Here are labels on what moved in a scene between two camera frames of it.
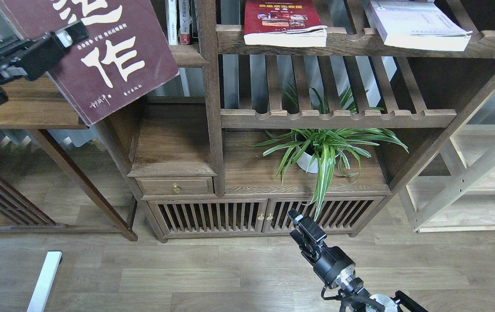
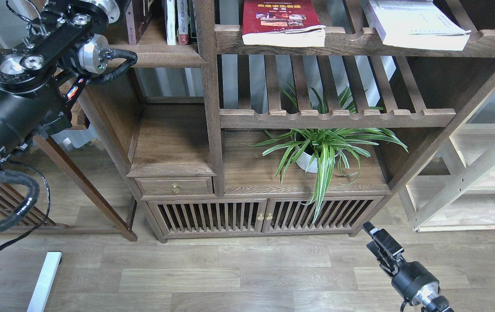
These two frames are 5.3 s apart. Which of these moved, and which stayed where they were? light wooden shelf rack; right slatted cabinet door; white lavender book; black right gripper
Moved: black right gripper
Stayed: white lavender book; right slatted cabinet door; light wooden shelf rack
